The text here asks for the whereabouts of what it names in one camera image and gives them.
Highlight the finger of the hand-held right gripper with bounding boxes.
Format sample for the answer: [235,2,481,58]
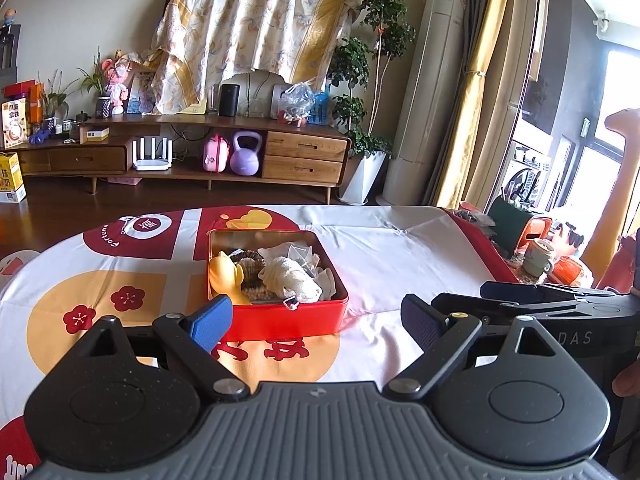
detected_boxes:
[431,292,551,327]
[480,281,586,306]

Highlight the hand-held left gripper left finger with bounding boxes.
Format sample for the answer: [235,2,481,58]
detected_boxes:
[80,294,250,403]

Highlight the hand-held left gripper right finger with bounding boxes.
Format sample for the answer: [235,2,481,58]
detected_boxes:
[382,294,563,401]

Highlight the yellow duck toy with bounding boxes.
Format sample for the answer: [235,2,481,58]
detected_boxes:
[209,251,251,306]

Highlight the red striped face mask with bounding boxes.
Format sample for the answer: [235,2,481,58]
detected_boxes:
[229,249,266,281]

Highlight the red tin box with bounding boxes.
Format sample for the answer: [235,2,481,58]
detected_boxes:
[206,229,351,336]

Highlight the person's right hand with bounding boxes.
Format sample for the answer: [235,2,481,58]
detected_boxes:
[612,367,640,397]

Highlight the pale green mug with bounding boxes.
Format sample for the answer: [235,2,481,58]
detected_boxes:
[522,239,556,278]

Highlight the orange tissue box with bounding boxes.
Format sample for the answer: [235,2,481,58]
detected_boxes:
[512,216,553,258]

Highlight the orange snack packet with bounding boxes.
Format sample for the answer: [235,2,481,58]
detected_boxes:
[550,255,596,288]

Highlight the dark green utensil holder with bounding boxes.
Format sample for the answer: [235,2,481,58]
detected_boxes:
[487,195,533,256]

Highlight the tan curved object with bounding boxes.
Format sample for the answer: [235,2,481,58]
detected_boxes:
[595,107,640,293]

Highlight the white square planter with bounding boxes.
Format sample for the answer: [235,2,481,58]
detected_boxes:
[339,151,388,207]

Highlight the purple kettlebell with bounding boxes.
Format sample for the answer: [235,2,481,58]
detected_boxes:
[230,131,263,177]

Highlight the pink toy case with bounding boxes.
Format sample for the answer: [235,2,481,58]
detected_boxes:
[202,132,232,176]

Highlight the white router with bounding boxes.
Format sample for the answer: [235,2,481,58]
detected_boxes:
[131,136,175,172]

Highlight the yellow curtain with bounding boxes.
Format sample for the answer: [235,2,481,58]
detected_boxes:
[435,0,516,208]

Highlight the white round stool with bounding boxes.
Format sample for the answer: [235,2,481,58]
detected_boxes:
[0,252,38,291]

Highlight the wooden media cabinet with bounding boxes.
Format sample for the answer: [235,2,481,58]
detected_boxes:
[0,112,351,205]

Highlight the white standing air conditioner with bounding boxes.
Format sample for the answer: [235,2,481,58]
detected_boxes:
[382,0,468,207]

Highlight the black cylinder speaker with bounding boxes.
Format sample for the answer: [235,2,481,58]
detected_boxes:
[220,83,241,117]

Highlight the clear plastic bag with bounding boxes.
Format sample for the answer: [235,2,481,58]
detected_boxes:
[276,81,317,126]

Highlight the blue bottle pack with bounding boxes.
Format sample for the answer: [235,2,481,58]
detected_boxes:
[310,91,332,126]

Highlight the leafy plant in striped vase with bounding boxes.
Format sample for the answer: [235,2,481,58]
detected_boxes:
[77,47,113,120]

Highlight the yellow carton box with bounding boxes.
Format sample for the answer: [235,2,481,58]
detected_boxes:
[0,151,27,203]

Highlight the pink doll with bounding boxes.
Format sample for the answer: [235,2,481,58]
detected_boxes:
[102,50,132,115]

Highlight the small thin potted plant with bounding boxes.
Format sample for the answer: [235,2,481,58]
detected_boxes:
[37,72,71,133]

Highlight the tall green potted tree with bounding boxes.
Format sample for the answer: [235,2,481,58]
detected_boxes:
[327,0,417,158]

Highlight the brown drink mix box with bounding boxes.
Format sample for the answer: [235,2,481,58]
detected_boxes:
[0,100,32,150]

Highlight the red and orange boxes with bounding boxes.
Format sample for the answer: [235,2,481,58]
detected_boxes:
[2,79,46,123]

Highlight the floral yellow cloth cover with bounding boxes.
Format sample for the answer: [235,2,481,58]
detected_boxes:
[150,0,361,116]

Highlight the black water dispenser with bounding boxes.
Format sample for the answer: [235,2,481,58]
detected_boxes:
[0,24,22,86]

